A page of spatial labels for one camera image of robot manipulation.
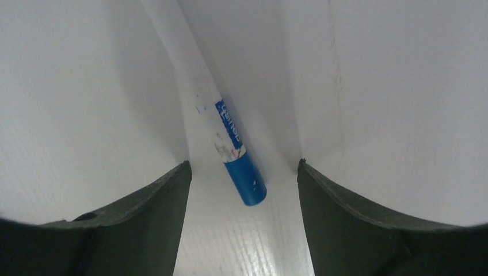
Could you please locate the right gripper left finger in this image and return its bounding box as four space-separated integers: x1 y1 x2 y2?
1 161 192 275

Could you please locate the white marker blue cap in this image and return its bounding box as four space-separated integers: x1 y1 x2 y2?
142 1 267 206

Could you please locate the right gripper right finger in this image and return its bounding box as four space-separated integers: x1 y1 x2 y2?
297 159 487 275

